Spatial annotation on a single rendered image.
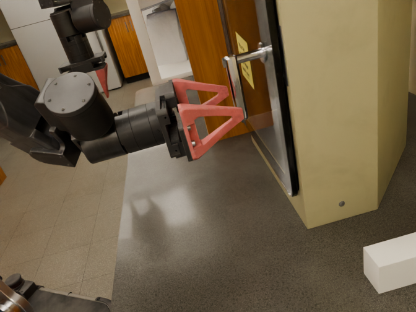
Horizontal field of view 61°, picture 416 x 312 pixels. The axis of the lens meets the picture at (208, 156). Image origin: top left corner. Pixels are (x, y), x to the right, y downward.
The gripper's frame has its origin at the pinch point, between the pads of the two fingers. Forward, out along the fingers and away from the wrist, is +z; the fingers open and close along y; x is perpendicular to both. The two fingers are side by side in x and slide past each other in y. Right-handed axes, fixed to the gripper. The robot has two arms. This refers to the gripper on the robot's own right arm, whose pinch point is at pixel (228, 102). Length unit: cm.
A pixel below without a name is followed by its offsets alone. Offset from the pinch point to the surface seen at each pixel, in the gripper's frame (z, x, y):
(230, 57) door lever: 1.4, -5.7, -0.3
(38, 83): -205, 72, 482
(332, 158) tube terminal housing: 11.4, 9.9, -4.7
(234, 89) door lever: 1.1, -1.6, -0.4
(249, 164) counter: 3.4, 20.8, 17.6
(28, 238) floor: -135, 112, 158
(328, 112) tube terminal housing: 11.4, 3.1, -4.7
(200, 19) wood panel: 2.0, -7.1, 32.1
